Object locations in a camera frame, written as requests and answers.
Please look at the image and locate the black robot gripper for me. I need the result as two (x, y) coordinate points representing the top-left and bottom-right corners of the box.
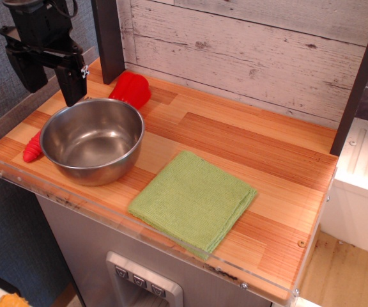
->
(0, 1), (87, 107)

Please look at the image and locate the green towel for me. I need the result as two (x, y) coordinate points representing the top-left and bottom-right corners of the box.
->
(128, 151), (257, 260)

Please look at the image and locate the dark shelf post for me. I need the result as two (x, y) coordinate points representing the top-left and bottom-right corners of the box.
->
(91, 0), (125, 84)
(330, 44), (368, 156)

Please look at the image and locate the yellow object at corner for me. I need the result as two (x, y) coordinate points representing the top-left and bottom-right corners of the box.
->
(0, 293), (30, 307)

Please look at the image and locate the grey toy cabinet front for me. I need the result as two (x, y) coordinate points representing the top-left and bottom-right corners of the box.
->
(37, 196), (271, 306)

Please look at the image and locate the silver dispenser panel with buttons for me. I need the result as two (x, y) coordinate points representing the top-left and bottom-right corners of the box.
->
(106, 251), (184, 306)

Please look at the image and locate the stainless steel bowl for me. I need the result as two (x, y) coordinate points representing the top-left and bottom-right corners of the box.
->
(40, 98), (145, 186)

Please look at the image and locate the dark left shelf post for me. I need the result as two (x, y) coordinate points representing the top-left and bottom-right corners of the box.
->
(91, 0), (125, 84)

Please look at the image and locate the dark right shelf post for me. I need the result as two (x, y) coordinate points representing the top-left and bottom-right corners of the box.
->
(330, 44), (368, 156)

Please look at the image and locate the clear acrylic table guard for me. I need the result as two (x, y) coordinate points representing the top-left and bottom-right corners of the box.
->
(0, 148), (337, 306)

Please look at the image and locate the red ribbed plastic handle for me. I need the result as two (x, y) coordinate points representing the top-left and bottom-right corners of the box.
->
(23, 131), (42, 162)

